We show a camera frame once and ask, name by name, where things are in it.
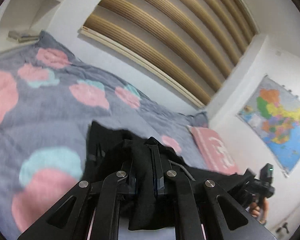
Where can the striped brown window blind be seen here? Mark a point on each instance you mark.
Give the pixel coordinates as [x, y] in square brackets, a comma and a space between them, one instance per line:
[193, 45]

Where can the colourful wall map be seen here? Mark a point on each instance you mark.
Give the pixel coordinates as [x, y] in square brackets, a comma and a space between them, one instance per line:
[273, 113]

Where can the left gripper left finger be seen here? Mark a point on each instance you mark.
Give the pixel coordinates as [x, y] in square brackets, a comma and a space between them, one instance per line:
[87, 211]

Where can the black hooded jacket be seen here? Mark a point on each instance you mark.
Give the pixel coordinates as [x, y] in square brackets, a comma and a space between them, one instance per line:
[107, 149]

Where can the white corner bookshelf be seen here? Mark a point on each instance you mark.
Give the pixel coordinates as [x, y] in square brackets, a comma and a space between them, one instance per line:
[24, 16]

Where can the pink pillow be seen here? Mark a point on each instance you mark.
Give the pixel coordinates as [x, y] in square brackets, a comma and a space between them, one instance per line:
[213, 150]

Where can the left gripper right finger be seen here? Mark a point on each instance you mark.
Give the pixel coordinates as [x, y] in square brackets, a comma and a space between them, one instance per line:
[203, 210]

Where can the grey floral bed blanket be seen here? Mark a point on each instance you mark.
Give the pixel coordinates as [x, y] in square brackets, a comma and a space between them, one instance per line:
[48, 100]

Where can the person's right hand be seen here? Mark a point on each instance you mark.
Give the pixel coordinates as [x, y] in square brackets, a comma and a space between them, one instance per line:
[258, 208]

